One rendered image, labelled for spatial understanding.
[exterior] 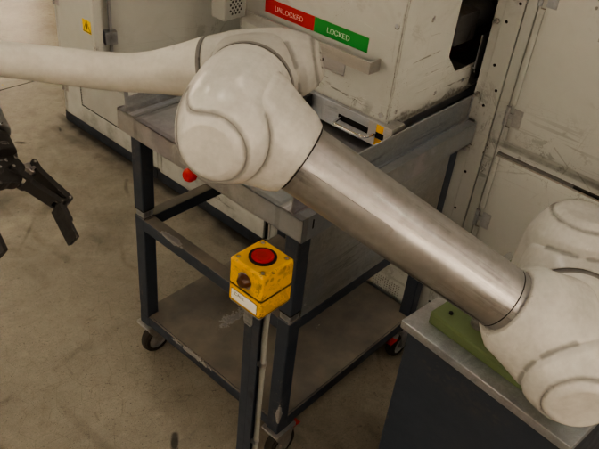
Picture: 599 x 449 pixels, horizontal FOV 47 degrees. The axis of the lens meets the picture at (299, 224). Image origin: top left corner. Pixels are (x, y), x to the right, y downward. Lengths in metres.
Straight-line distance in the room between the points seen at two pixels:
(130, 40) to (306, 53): 1.04
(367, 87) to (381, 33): 0.13
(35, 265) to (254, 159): 1.85
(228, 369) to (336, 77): 0.86
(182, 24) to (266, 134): 1.20
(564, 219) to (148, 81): 0.70
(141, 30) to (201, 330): 0.87
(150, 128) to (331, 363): 0.85
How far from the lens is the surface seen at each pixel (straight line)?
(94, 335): 2.34
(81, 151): 3.28
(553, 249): 1.19
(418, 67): 1.63
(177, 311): 2.15
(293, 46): 1.03
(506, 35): 1.79
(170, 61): 1.11
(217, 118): 0.85
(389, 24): 1.54
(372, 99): 1.62
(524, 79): 1.77
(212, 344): 2.05
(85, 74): 1.15
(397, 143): 1.62
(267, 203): 1.43
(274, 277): 1.17
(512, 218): 1.91
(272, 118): 0.88
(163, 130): 1.67
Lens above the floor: 1.65
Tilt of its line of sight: 36 degrees down
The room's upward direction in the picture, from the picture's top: 7 degrees clockwise
